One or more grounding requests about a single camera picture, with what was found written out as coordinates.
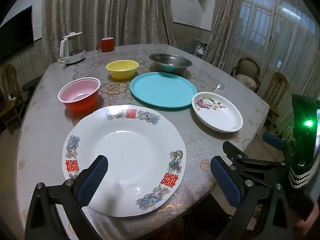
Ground narrow beige velvet curtain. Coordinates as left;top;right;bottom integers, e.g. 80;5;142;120
204;0;244;65

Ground wide beige velvet curtain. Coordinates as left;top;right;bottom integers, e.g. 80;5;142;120
41;0;174;65

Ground dark upholstered armchair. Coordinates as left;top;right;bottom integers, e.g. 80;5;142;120
230;57;261;93

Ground black television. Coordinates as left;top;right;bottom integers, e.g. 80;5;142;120
0;5;34;63

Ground dark wooden stool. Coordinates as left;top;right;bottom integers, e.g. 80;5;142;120
22;76;43;94

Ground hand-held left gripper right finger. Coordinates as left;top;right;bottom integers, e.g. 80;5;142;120
210;156;293;240

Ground teal plastic plate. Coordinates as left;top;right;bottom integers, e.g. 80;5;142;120
130;72;198;108

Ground plastic bags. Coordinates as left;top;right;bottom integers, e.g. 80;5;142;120
194;39;208;55

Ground red mug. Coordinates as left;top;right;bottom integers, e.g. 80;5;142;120
96;37;115;52

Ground white electric kettle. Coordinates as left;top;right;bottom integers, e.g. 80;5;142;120
58;32;87;66

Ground yellow plastic bowl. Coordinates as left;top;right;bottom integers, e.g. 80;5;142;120
106;60;139;80

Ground small white floral plate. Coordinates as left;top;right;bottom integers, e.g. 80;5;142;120
191;92;244;133

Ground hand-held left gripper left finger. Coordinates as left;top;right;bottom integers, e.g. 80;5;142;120
25;155;109;240

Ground worn wooden chair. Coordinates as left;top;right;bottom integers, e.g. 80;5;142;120
0;64;28;135

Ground stainless steel bowl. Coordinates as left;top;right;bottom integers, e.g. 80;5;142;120
149;53;192;75

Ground light wooden slatted chair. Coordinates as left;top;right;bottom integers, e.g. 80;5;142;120
262;72;288;130

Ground sheer white curtain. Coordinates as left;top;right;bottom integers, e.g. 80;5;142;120
232;0;320;105

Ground floral lace table mat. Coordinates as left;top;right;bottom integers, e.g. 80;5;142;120
72;51;225;128

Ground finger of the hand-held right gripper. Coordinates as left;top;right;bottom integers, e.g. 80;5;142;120
262;132;295;163
222;141;292;188

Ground large white patterned plate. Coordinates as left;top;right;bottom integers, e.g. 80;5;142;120
62;104;187;218

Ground red bowl pink inside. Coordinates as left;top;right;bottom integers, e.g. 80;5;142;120
58;77;101;113

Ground barred window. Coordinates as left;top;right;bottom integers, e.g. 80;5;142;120
239;0;318;45

